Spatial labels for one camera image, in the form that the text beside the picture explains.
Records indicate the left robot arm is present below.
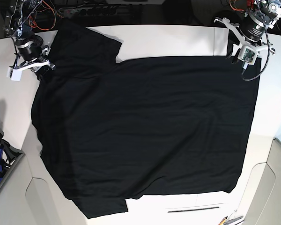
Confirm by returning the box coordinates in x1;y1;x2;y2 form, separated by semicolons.
214;0;281;65

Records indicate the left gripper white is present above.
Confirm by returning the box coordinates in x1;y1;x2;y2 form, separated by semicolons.
214;17;275;64

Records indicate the grey right side panel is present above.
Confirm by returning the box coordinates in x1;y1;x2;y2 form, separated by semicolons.
236;139;281;225

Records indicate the black T-shirt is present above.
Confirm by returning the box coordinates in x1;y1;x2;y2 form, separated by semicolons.
31;20;261;218

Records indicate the yellow handled tool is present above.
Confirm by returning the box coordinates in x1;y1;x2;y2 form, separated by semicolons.
218;216;228;225

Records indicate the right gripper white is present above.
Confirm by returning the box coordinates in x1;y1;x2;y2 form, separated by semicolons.
13;45;55;81

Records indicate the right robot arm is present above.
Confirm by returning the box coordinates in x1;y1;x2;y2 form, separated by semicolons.
4;0;55;81

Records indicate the grey flat tool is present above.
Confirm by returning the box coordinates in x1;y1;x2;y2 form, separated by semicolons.
223;216;244;225

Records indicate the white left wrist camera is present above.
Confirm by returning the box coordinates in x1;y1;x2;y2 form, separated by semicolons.
237;45;259;65

